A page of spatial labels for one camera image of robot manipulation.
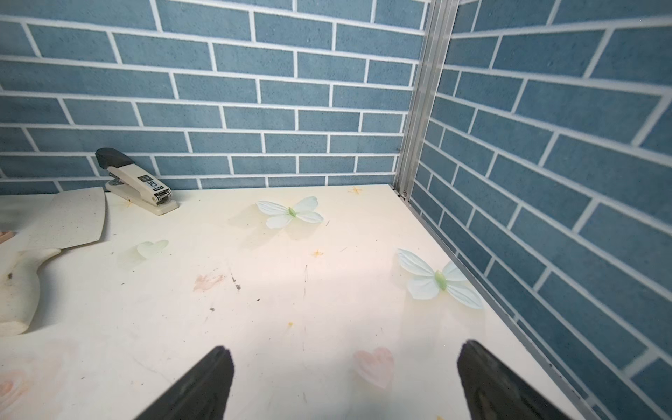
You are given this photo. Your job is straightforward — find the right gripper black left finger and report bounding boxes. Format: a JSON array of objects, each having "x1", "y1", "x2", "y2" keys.
[{"x1": 136, "y1": 346, "x2": 235, "y2": 420}]

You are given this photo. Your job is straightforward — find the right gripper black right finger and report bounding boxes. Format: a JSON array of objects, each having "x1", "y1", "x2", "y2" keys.
[{"x1": 457, "y1": 340, "x2": 569, "y2": 420}]

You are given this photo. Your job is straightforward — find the cream white cleaver knife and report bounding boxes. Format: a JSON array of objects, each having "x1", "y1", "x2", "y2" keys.
[{"x1": 1, "y1": 187, "x2": 106, "y2": 337}]

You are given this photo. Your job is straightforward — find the floral table mat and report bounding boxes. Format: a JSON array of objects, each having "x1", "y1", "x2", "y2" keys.
[{"x1": 1, "y1": 185, "x2": 580, "y2": 419}]

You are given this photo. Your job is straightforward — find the white black stapler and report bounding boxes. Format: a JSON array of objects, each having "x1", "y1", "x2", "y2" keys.
[{"x1": 96, "y1": 148, "x2": 179, "y2": 215}]

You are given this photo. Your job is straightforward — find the aluminium corner post right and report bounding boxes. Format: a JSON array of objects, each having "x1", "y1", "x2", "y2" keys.
[{"x1": 394, "y1": 0, "x2": 460, "y2": 202}]

